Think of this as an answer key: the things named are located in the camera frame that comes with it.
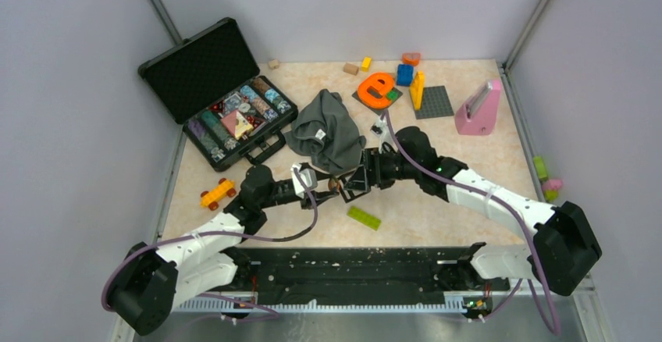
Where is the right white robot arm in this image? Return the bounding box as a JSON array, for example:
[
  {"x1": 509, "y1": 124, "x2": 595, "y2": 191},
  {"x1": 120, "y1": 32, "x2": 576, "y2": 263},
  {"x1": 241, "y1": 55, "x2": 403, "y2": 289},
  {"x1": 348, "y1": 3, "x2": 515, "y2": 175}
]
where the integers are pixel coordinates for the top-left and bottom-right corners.
[{"x1": 340, "y1": 126, "x2": 603, "y2": 296}]

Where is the grey t-shirt garment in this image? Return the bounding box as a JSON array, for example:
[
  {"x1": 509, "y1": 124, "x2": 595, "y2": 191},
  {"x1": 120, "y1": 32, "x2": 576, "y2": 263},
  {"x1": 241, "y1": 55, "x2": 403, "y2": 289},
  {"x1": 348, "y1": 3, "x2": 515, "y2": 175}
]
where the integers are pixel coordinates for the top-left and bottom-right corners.
[{"x1": 284, "y1": 89, "x2": 366, "y2": 176}]

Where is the black square frame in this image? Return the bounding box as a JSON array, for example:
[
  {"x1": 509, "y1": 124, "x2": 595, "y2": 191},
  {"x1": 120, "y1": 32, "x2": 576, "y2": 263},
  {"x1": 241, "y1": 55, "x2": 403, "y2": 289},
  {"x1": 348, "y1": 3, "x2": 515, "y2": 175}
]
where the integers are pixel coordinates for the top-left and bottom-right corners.
[{"x1": 340, "y1": 180, "x2": 371, "y2": 203}]

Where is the small yellow block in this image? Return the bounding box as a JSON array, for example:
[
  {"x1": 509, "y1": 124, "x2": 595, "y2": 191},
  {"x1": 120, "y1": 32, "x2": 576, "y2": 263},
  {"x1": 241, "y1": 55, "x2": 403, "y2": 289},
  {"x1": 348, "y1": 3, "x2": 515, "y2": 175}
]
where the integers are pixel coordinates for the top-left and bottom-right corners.
[{"x1": 360, "y1": 56, "x2": 372, "y2": 72}]

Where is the small dark grey baseplate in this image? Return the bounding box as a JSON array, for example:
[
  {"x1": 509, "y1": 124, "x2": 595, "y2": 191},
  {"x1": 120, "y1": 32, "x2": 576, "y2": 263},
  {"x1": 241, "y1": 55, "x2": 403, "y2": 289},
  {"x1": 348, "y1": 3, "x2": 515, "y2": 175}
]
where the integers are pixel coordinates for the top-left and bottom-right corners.
[{"x1": 352, "y1": 84, "x2": 404, "y2": 116}]

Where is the pink block outside table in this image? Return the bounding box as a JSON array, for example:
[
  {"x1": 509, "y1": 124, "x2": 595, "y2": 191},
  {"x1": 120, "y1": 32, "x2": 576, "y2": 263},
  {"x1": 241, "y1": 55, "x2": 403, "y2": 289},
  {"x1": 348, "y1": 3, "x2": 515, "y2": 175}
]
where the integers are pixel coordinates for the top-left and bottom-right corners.
[{"x1": 541, "y1": 179, "x2": 564, "y2": 192}]

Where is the yellow red toy car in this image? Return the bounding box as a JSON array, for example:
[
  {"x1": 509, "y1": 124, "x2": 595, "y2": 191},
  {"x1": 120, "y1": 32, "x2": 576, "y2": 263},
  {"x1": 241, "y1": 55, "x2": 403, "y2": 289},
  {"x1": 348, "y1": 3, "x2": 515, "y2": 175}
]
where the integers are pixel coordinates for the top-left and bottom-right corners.
[{"x1": 200, "y1": 178, "x2": 237, "y2": 211}]

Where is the pink yellow card box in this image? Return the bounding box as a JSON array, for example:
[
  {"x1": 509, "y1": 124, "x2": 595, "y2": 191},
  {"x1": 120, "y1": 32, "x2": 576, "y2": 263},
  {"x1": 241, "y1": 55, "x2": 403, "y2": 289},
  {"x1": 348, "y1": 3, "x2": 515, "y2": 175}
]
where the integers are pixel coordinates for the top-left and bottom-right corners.
[{"x1": 221, "y1": 109, "x2": 254, "y2": 140}]

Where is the yellow upright lego block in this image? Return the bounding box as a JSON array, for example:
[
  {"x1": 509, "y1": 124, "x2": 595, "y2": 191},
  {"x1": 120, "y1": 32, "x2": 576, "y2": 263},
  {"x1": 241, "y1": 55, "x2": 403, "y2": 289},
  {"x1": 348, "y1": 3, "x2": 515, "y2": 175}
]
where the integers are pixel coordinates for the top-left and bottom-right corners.
[{"x1": 409, "y1": 71, "x2": 425, "y2": 111}]

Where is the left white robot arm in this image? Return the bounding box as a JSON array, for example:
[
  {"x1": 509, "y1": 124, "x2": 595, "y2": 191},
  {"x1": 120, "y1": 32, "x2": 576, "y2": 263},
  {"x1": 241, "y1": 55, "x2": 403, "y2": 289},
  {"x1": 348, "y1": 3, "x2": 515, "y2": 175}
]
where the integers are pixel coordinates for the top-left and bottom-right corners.
[{"x1": 101, "y1": 162, "x2": 340, "y2": 336}]

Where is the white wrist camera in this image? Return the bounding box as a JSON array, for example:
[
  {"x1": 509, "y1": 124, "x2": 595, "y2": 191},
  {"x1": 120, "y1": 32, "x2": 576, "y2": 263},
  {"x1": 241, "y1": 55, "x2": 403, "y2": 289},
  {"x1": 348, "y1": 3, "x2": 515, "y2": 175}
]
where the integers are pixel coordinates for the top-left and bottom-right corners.
[
  {"x1": 290, "y1": 162, "x2": 318, "y2": 199},
  {"x1": 370, "y1": 121, "x2": 392, "y2": 151}
]

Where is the lime green lego brick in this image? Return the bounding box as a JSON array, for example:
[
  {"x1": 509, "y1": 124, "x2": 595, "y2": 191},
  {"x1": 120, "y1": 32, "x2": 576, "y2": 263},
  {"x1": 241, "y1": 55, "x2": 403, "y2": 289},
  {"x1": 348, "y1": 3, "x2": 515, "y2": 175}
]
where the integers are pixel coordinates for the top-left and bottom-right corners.
[{"x1": 347, "y1": 206, "x2": 382, "y2": 231}]

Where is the large grey lego baseplate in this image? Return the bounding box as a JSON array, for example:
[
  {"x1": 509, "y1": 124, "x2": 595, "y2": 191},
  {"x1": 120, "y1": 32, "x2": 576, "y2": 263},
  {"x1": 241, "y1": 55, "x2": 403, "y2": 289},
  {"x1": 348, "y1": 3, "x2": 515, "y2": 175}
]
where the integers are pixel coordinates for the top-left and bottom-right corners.
[{"x1": 415, "y1": 86, "x2": 454, "y2": 119}]

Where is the pink wedge stand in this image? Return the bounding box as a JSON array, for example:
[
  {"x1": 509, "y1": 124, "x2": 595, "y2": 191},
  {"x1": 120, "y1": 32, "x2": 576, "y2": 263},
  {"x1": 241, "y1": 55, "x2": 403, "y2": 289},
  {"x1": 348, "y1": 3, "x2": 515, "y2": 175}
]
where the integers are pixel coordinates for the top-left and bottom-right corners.
[{"x1": 454, "y1": 79, "x2": 503, "y2": 136}]

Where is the black open poker chip case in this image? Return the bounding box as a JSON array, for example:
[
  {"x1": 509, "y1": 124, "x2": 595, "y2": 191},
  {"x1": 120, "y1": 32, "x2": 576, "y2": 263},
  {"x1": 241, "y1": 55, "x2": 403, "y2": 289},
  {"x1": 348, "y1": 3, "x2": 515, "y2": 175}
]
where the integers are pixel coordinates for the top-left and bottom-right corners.
[{"x1": 137, "y1": 17, "x2": 298, "y2": 172}]

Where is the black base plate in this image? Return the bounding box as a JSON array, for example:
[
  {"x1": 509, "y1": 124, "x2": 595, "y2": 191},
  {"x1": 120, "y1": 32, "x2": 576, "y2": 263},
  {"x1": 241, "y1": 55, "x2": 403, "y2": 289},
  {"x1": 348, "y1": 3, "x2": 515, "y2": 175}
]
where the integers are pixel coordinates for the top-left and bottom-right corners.
[{"x1": 219, "y1": 247, "x2": 511, "y2": 306}]

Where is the orange curved toy piece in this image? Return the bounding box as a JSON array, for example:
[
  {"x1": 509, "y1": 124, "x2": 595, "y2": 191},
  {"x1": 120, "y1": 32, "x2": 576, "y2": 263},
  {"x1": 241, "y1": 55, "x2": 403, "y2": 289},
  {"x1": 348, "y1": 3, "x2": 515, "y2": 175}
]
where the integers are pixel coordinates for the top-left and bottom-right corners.
[{"x1": 401, "y1": 52, "x2": 422, "y2": 66}]

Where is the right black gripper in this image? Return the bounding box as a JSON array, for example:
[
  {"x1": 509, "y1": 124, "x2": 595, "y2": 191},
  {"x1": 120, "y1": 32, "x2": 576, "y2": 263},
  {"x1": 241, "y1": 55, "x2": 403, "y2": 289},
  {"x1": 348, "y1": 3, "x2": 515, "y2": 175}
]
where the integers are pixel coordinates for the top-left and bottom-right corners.
[{"x1": 345, "y1": 147, "x2": 419, "y2": 192}]

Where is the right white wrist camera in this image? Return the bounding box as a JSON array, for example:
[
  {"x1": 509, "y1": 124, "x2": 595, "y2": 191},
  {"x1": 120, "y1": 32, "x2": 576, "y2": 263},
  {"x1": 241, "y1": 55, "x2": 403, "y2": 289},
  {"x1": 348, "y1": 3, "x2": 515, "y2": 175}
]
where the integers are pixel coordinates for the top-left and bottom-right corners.
[{"x1": 370, "y1": 121, "x2": 392, "y2": 151}]

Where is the small green lego brick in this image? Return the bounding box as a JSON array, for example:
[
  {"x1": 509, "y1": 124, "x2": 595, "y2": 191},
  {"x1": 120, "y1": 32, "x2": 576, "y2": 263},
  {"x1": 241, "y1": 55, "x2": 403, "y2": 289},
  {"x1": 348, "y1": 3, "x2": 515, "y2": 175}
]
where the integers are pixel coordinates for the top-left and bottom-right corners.
[{"x1": 386, "y1": 89, "x2": 399, "y2": 101}]

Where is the white cable duct rail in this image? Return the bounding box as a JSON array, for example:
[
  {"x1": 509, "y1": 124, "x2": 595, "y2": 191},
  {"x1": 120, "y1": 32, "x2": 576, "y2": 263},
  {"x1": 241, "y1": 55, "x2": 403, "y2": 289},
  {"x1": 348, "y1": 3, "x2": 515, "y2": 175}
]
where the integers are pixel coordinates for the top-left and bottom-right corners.
[{"x1": 173, "y1": 296, "x2": 467, "y2": 314}]

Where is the green block outside table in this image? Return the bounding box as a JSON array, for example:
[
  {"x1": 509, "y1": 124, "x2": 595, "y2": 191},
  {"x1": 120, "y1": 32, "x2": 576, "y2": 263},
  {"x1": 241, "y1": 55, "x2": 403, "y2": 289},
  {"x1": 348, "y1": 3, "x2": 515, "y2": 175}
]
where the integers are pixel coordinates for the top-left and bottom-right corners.
[{"x1": 532, "y1": 155, "x2": 549, "y2": 182}]

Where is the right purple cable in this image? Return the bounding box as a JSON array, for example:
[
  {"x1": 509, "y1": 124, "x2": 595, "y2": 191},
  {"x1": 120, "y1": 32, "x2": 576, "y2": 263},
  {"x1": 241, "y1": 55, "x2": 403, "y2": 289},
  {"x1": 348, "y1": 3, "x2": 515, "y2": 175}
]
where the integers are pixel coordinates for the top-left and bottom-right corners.
[{"x1": 381, "y1": 110, "x2": 562, "y2": 337}]

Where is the blue lego block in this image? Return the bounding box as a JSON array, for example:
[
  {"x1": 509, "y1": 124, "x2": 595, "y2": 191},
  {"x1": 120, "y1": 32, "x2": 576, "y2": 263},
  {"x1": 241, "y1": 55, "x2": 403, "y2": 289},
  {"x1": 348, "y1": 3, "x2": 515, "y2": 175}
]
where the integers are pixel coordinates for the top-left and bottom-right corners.
[{"x1": 396, "y1": 63, "x2": 415, "y2": 87}]

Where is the tan wooden block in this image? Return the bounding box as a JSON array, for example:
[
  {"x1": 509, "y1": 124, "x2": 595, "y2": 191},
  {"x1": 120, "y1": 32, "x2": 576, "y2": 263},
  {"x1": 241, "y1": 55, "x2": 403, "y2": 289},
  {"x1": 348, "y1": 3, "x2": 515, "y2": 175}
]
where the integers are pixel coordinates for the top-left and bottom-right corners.
[{"x1": 343, "y1": 62, "x2": 359, "y2": 76}]

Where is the orange letter e block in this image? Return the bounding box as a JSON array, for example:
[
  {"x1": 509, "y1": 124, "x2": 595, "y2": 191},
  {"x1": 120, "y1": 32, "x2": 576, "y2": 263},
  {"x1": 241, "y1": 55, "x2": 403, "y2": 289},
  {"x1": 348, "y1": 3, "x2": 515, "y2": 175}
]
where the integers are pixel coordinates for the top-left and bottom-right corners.
[{"x1": 357, "y1": 72, "x2": 394, "y2": 109}]

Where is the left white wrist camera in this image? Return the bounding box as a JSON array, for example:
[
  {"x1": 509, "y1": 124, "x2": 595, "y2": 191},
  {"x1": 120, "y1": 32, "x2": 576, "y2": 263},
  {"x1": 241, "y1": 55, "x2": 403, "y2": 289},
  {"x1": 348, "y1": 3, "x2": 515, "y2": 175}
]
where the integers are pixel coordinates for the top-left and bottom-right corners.
[{"x1": 290, "y1": 162, "x2": 318, "y2": 199}]

